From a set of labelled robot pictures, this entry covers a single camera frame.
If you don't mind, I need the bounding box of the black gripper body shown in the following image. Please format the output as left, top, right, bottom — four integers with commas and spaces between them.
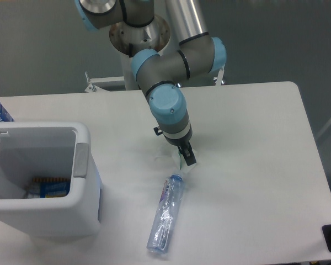
153, 126, 193, 150

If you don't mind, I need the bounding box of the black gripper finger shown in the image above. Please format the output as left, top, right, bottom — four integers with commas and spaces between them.
178, 143, 196, 166

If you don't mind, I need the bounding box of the white plastic wrapper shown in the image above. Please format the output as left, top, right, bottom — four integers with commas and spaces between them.
153, 145, 197, 176

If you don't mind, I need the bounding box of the clear plastic water bottle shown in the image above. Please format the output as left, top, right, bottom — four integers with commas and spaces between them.
146, 174, 185, 255

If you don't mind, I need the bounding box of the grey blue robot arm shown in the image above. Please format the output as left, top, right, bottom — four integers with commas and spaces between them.
75, 1, 227, 165

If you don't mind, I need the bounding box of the white trash can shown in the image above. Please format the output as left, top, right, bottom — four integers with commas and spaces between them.
0, 121, 103, 237

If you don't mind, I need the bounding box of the blue snack packet in bin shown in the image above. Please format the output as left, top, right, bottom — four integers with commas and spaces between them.
24, 177, 71, 199

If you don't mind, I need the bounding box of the white base frame with bolts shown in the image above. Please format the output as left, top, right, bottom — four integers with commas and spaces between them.
84, 68, 226, 93

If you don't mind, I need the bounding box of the black cable on pedestal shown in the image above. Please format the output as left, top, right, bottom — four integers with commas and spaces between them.
128, 43, 144, 91

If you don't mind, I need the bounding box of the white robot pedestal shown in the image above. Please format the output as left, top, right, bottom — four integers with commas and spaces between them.
109, 15, 170, 90

